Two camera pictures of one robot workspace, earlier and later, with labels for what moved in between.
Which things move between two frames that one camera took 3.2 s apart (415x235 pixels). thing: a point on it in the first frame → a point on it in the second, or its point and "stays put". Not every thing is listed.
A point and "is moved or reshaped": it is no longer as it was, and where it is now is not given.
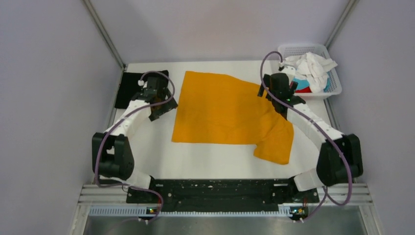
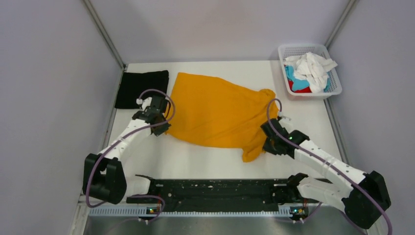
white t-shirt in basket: (312, 67) stays put
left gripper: (167, 106) → (159, 130)
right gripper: (266, 81) → (267, 147)
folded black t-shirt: (130, 84) stays put
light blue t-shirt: (302, 83) stays put
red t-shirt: (305, 90) stays put
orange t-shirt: (215, 108) is moved or reshaped
